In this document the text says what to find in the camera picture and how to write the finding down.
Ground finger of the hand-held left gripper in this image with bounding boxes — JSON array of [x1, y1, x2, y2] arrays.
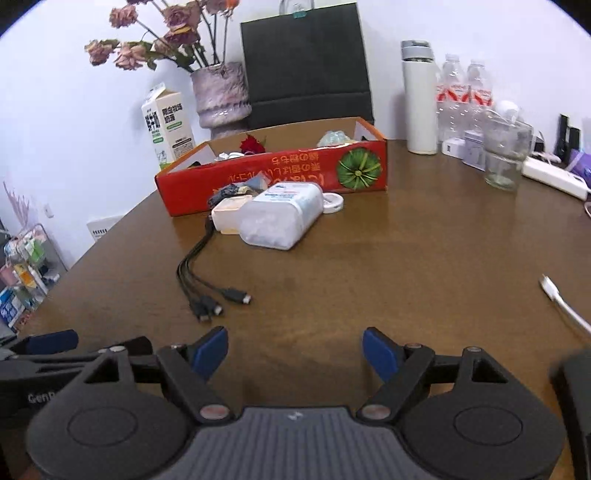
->
[[0, 336, 154, 376], [9, 329, 79, 357]]

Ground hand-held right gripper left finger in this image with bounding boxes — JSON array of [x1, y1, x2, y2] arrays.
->
[[71, 326, 234, 424]]

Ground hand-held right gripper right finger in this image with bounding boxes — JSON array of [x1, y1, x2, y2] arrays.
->
[[358, 327, 511, 423]]

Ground navy zip pouch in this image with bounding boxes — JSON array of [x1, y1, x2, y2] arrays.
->
[[549, 348, 591, 480]]

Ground red cardboard box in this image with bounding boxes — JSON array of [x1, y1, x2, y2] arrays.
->
[[154, 116, 389, 217]]

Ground wooden desktop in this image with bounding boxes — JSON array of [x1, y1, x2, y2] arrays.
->
[[0, 134, 591, 480]]

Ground blue white food packets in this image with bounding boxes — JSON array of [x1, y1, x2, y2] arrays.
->
[[0, 286, 28, 328]]

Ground beige charger block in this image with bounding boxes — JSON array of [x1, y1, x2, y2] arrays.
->
[[211, 196, 254, 235]]

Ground pink dried plant sprig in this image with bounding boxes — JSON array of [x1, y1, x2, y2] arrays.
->
[[2, 180, 35, 232]]

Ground clear plastic swab container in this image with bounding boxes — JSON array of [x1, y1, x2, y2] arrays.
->
[[238, 181, 324, 251]]

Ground dark crumpled wrapper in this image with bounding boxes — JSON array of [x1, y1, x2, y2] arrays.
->
[[206, 181, 269, 208]]

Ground red artificial rose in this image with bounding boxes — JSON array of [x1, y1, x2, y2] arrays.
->
[[239, 134, 267, 155]]

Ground clear drinking glass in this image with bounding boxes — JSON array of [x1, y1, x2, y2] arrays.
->
[[482, 115, 534, 192]]

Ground white charger cube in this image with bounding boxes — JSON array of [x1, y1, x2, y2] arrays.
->
[[441, 137, 466, 160]]

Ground pale crinkled wrapper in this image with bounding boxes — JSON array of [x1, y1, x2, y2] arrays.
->
[[316, 130, 354, 147]]

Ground green white milk carton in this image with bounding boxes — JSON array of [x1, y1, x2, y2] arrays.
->
[[141, 82, 197, 171]]

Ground white power strip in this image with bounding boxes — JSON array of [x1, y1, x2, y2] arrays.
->
[[522, 156, 591, 200]]

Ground white thermos bottle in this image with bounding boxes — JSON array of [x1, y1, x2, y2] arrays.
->
[[400, 39, 439, 155]]

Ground purple stone vase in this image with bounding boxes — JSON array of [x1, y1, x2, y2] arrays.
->
[[191, 61, 252, 139]]

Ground clear plastic water bottle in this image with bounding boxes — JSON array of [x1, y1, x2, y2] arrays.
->
[[464, 58, 495, 121], [436, 53, 467, 141]]

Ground white round mini fan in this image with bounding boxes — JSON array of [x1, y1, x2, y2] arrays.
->
[[492, 99, 522, 123]]

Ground purple gadget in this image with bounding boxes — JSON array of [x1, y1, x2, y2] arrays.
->
[[568, 148, 591, 181]]

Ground black small bottles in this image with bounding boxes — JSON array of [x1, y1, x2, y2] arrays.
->
[[554, 113, 581, 162]]

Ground black office chair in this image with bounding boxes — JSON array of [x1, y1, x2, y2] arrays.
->
[[240, 2, 375, 132]]

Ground dried rose bouquet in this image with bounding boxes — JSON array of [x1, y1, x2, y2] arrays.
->
[[84, 0, 241, 72]]

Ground black multi-head charging cable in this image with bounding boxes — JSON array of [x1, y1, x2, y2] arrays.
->
[[175, 215, 254, 324]]

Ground wire storage rack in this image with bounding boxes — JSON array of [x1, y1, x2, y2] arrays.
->
[[0, 224, 68, 333]]

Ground white cable plug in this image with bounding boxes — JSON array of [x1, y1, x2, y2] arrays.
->
[[539, 274, 591, 340]]

